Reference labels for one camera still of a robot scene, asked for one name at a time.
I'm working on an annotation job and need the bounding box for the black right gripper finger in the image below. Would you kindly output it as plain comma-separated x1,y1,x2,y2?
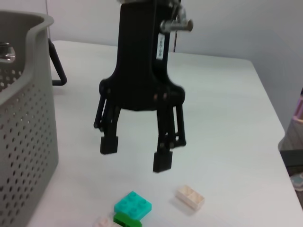
152,101,187,174
93,93,122,155

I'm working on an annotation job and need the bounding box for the grey perforated plastic storage bin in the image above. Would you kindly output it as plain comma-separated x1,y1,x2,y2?
0,10,59,227

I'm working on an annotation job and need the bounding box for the translucent white toy brick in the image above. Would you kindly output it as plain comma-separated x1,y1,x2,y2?
175,184,205,211

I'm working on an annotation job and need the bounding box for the small white toy brick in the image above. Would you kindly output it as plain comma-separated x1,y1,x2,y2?
91,216,119,227

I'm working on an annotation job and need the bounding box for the green toy brick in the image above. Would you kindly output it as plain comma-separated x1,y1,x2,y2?
112,211,143,227

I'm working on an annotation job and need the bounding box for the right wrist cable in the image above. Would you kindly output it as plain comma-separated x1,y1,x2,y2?
171,0,188,53

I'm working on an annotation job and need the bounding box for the pale blue floor object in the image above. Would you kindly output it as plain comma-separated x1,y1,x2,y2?
290,172,303,192

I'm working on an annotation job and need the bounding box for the glass pitcher black handle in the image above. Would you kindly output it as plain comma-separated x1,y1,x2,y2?
48,37,68,87

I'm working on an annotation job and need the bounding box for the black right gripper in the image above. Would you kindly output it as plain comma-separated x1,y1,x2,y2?
98,0,187,112

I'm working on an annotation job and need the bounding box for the teal square toy brick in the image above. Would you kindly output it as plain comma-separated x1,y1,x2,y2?
113,190,153,220

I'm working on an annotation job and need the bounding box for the silver right wrist plug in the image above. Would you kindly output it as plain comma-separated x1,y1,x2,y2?
160,18,194,33

